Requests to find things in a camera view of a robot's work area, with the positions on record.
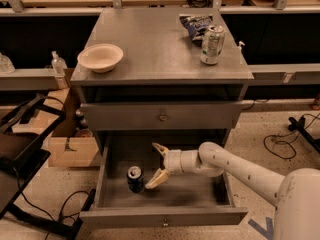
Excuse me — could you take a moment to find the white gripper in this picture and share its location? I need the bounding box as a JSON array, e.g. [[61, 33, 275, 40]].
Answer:
[[145, 142, 201, 189]]

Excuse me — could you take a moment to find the blue pepsi can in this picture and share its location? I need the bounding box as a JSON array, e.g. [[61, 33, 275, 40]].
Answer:
[[127, 166, 144, 193]]

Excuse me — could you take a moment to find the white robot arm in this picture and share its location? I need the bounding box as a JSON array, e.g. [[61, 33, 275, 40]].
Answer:
[[146, 142, 320, 240]]

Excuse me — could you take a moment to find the open grey middle drawer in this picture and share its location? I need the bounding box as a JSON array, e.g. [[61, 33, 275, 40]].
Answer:
[[81, 130, 248, 229]]

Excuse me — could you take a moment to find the grey top drawer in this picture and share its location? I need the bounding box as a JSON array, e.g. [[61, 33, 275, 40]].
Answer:
[[81, 102, 241, 131]]

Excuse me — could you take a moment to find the grey wooden drawer cabinet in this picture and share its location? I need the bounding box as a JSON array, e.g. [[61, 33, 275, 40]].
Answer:
[[71, 8, 253, 145]]

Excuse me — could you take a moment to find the green and silver soda can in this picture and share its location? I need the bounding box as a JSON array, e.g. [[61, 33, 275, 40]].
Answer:
[[200, 25, 225, 65]]

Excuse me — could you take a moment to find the cardboard box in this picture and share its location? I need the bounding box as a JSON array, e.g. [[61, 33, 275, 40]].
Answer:
[[11, 68, 102, 168]]

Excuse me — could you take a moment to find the white paper bowl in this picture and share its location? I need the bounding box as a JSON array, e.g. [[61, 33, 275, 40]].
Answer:
[[77, 44, 124, 73]]

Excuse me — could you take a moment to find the black stand base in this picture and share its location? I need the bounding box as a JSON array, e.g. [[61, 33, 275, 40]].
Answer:
[[289, 117, 320, 154]]

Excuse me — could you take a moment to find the blue chip bag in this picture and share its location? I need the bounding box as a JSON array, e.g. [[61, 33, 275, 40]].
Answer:
[[179, 15, 213, 47]]

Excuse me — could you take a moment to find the small white pump bottle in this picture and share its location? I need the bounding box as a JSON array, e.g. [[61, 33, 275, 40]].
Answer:
[[238, 41, 246, 50]]

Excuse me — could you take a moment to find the black office chair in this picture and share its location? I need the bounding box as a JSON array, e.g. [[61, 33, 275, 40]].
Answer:
[[0, 94, 83, 240]]

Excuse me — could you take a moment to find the clear sanitizer pump bottle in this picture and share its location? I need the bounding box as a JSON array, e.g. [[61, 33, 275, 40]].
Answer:
[[51, 51, 67, 75]]

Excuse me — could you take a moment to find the clear plastic dome container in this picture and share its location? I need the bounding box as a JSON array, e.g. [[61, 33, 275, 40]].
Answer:
[[0, 53, 15, 73]]

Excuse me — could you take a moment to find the black floor cable left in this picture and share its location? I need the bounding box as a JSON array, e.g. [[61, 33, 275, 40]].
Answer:
[[13, 167, 91, 240]]

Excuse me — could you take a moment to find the black floor cable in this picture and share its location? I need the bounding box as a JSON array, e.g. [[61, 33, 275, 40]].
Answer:
[[13, 167, 91, 240], [263, 113, 320, 161]]

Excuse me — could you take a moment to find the black floor cable right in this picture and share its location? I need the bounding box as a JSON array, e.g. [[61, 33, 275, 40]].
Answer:
[[263, 113, 320, 161]]

